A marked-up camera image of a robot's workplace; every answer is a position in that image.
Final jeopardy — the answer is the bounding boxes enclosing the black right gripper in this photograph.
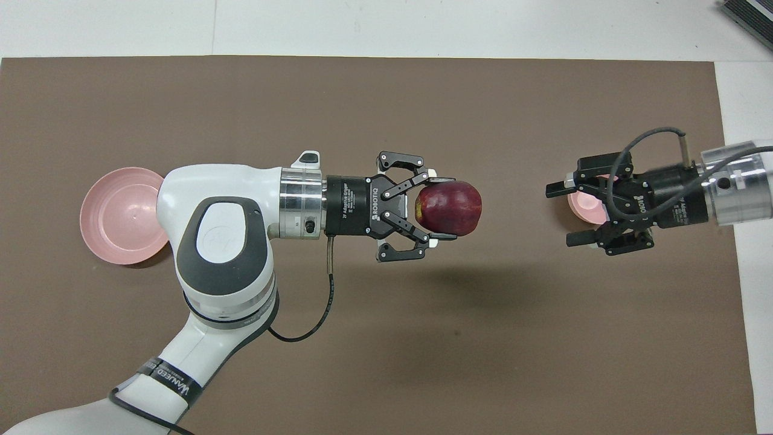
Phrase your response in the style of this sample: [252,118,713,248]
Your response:
[545,151,711,257]

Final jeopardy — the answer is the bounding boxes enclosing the pink bowl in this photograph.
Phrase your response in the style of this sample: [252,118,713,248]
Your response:
[567,174,620,226]

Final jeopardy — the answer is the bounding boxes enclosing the brown table mat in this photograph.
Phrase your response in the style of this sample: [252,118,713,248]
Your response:
[0,56,759,435]

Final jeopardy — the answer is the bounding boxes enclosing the dark red apple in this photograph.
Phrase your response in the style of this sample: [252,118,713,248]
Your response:
[414,179,483,237]

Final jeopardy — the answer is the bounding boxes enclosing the grey ribbed device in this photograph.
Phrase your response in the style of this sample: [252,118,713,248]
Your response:
[717,0,773,34]

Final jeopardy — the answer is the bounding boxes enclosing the pink plate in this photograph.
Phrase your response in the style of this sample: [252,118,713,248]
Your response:
[80,167,170,266]

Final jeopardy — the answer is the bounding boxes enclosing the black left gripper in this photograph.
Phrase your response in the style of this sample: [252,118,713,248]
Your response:
[324,150,458,263]

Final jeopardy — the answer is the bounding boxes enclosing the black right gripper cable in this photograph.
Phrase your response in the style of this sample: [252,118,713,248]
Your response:
[605,126,773,219]

